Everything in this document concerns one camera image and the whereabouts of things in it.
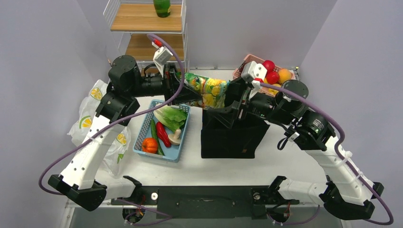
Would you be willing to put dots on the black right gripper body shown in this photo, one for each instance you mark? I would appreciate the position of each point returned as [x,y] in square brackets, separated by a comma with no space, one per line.
[245,92]

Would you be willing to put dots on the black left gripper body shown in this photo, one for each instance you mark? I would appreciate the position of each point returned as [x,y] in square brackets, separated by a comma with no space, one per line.
[170,88]

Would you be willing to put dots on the colourful snack bag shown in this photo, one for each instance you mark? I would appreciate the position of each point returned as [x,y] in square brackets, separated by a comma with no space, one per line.
[212,91]

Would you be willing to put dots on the black cloth bag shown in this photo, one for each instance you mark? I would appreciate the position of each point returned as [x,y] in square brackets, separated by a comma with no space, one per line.
[239,142]

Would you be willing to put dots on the red apple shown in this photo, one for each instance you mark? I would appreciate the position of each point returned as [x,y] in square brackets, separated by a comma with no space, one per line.
[272,77]
[269,65]

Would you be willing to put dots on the orange fruit with leaf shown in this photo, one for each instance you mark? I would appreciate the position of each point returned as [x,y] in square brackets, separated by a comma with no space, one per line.
[284,75]

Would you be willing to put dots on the small orange pumpkin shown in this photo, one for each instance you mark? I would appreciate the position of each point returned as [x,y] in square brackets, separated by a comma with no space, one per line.
[150,145]

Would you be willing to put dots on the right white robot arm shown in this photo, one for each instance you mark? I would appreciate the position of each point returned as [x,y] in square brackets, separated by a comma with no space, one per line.
[245,117]

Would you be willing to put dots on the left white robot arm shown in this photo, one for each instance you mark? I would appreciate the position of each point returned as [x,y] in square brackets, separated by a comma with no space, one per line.
[80,180]

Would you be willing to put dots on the green napa cabbage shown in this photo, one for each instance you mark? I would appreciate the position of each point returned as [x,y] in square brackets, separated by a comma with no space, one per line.
[172,118]

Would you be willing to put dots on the yellow pear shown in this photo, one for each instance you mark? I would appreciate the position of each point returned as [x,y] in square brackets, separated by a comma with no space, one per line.
[273,91]

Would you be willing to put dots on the red pepper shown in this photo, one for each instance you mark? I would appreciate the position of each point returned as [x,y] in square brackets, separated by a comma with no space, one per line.
[162,134]

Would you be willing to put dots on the green cucumber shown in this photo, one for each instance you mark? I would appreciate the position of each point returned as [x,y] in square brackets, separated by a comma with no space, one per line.
[154,135]

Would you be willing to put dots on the beige mushroom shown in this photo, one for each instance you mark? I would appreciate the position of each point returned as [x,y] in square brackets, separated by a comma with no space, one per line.
[174,138]

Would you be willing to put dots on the blue perforated plastic basket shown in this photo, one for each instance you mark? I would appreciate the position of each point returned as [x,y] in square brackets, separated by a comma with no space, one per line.
[171,154]

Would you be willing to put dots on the green bottle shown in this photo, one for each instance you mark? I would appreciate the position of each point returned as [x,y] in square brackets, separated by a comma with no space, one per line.
[162,8]

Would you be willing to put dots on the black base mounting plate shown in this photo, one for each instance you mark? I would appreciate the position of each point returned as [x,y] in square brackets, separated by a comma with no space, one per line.
[208,202]

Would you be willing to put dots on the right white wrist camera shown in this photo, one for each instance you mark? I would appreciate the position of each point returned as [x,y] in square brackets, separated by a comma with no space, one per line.
[254,73]

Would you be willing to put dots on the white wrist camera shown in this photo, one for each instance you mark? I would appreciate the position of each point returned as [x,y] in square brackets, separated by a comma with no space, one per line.
[161,56]
[254,73]

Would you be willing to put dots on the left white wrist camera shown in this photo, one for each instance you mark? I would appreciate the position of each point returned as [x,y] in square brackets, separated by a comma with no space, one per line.
[161,56]

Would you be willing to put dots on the wooden wire shelf rack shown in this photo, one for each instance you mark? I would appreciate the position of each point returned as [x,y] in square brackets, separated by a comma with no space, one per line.
[134,19]

